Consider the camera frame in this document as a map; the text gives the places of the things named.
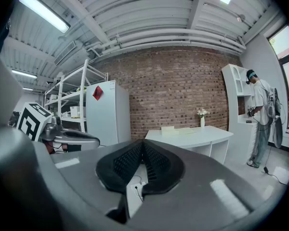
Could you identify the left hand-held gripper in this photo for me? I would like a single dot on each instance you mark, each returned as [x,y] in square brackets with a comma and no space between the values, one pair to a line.
[31,121]

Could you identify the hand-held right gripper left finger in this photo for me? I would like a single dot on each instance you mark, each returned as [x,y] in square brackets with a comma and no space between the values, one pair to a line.
[82,177]

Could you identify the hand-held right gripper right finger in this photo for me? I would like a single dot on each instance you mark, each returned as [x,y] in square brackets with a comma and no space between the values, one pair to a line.
[202,189]

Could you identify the white box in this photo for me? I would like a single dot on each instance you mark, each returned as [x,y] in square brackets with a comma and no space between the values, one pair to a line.
[75,111]

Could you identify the white refrigerator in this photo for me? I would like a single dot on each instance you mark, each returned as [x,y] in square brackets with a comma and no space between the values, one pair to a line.
[106,114]

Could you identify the red diamond paper decoration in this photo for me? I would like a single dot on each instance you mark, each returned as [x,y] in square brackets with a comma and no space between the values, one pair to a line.
[98,93]

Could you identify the white metal shelf rack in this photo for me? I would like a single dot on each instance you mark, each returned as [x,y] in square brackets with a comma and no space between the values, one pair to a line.
[62,97]

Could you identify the white desk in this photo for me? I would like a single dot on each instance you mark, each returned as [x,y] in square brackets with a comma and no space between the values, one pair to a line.
[195,138]

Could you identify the white vase with flowers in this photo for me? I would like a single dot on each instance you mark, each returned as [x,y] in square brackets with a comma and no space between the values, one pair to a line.
[202,121]

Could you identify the ceiling air conditioner unit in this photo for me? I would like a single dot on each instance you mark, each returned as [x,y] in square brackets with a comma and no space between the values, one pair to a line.
[71,53]

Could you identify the white tall cabinet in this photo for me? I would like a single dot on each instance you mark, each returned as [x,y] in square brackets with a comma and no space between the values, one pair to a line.
[236,105]

